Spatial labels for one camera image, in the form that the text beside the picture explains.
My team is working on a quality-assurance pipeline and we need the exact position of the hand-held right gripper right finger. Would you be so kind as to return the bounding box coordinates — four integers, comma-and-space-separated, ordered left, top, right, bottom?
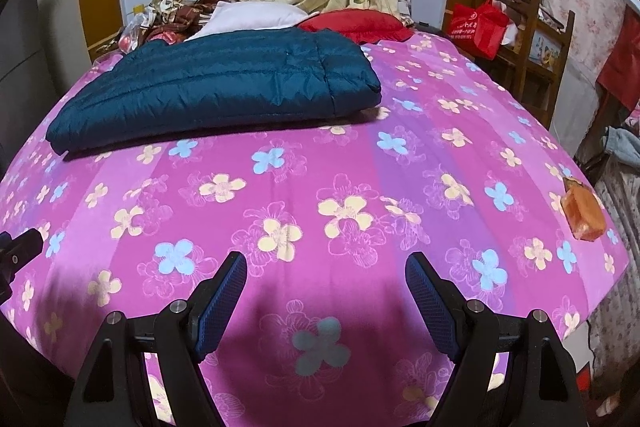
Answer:
405, 251, 587, 427

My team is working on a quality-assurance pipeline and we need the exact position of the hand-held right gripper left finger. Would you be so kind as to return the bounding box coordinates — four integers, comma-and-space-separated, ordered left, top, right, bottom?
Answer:
62, 251, 249, 427

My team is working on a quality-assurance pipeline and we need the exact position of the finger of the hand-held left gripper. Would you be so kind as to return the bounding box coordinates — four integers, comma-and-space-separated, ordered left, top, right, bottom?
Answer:
0, 228, 44, 304

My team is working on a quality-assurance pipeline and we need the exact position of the dark teal puffer jacket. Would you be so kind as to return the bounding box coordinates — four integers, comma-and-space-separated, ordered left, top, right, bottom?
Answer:
45, 28, 382, 156

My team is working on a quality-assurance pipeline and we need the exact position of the pink floral bedsheet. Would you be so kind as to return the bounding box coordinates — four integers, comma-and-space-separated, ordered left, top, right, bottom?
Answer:
0, 32, 632, 427

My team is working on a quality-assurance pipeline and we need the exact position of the orange plastic packet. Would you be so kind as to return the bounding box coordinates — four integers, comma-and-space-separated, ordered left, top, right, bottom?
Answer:
560, 177, 607, 242

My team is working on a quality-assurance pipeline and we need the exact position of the grey floral bed cover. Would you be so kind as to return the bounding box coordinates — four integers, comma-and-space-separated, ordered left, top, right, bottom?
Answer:
587, 157, 640, 410

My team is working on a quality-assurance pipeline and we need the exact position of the grey wardrobe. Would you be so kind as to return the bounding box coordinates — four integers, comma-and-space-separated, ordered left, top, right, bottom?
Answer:
0, 0, 121, 158

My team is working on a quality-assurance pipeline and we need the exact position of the clear plastic bag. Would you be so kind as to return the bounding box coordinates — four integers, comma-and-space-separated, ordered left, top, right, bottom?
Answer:
117, 9, 157, 54

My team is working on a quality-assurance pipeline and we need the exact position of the grey blue cloth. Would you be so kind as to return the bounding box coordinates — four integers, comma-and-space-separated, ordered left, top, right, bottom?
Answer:
602, 127, 640, 168

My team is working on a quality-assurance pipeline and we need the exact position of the red shopping bag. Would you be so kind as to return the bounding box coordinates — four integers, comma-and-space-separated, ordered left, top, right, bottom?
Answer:
447, 0, 512, 60

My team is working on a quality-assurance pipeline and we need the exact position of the colourful printed box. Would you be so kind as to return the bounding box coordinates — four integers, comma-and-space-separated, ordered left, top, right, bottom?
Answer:
529, 31, 562, 68

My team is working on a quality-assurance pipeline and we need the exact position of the wooden chair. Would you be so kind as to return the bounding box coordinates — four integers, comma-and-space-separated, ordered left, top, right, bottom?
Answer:
500, 0, 577, 131

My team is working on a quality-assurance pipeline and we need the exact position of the red pillow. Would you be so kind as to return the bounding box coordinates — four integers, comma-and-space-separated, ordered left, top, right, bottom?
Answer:
298, 10, 414, 46

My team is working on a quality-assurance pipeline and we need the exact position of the white pillow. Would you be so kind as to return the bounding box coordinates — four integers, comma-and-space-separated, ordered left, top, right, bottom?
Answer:
189, 0, 309, 40

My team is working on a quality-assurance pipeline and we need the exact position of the red hanging cloth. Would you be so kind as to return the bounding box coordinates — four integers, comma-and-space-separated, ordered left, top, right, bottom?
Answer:
596, 17, 640, 114

